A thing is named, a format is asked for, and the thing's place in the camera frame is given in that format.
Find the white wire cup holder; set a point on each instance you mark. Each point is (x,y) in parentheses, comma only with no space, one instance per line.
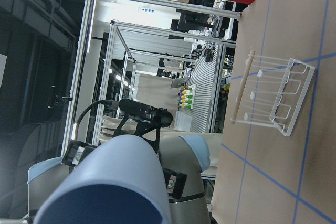
(272,91)

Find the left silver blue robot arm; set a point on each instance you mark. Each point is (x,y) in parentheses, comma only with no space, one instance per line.
(188,155)

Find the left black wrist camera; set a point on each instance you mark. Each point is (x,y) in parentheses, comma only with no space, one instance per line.
(148,118)

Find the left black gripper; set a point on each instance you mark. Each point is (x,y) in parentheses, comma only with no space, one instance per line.
(77,151)

